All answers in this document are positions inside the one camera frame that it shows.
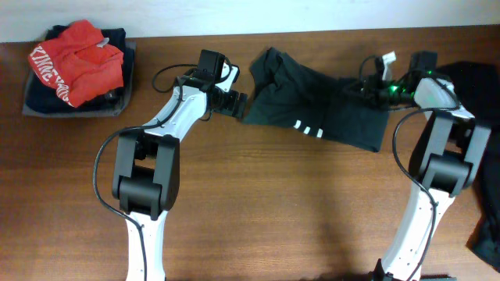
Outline dark green t-shirt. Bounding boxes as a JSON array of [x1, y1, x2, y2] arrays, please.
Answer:
[[243, 48, 389, 152]]

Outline black garment white logo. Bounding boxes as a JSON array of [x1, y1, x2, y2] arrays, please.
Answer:
[[437, 61, 499, 271]]

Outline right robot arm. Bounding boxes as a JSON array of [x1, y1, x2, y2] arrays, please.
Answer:
[[345, 51, 491, 281]]

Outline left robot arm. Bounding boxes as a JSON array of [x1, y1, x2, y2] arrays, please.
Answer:
[[112, 49, 247, 280]]

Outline red folded shirt white lettering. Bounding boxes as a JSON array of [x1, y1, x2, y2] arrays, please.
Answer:
[[28, 20, 123, 108]]

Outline navy folded garment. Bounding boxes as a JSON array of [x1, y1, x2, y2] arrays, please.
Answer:
[[24, 28, 136, 117]]

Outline grey folded garment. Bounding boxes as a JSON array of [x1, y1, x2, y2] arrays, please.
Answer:
[[22, 41, 137, 119]]

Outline left black camera cable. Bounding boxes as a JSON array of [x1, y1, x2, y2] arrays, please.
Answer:
[[91, 58, 235, 281]]

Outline black camera cable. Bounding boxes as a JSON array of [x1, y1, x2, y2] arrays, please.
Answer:
[[357, 54, 462, 281], [91, 58, 235, 281]]

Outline right black camera cable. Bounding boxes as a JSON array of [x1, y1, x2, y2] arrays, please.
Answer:
[[357, 54, 462, 281]]

